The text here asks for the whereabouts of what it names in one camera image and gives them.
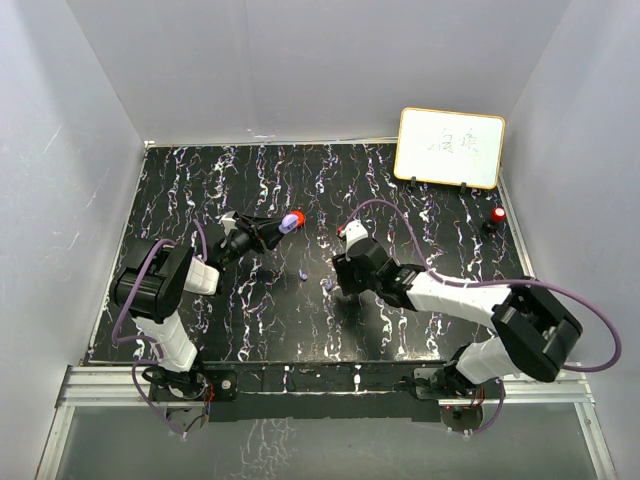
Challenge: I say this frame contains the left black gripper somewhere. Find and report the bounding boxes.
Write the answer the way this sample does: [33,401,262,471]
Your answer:
[219,215,291,268]

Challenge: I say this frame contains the purple round earbud case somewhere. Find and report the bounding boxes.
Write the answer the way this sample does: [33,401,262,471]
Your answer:
[278,213,299,235]

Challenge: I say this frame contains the red earbud charging case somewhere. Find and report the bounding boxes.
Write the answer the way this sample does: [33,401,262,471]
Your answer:
[292,210,305,227]

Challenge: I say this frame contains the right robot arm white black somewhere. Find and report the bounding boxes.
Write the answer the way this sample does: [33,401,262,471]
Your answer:
[332,238,583,397]

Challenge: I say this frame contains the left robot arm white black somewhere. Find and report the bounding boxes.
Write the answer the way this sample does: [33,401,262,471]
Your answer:
[109,211,304,400]

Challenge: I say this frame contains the red emergency stop button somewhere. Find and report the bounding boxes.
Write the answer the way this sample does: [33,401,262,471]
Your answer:
[482,206,506,234]

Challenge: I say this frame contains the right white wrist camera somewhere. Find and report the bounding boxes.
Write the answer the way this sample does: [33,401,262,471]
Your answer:
[338,220,370,253]

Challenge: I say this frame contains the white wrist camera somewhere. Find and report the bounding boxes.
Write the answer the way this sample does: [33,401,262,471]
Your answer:
[219,211,239,235]
[338,220,370,253]

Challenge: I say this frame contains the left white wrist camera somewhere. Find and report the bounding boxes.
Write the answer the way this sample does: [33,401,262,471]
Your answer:
[219,211,239,235]

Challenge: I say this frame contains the small whiteboard with wooden frame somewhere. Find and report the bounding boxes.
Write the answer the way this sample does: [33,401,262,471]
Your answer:
[393,107,506,190]

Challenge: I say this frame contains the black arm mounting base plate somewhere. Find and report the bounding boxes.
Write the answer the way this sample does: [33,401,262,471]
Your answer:
[142,362,504,428]

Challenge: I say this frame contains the aluminium frame rail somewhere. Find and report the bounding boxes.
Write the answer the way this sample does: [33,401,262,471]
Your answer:
[37,366,616,479]

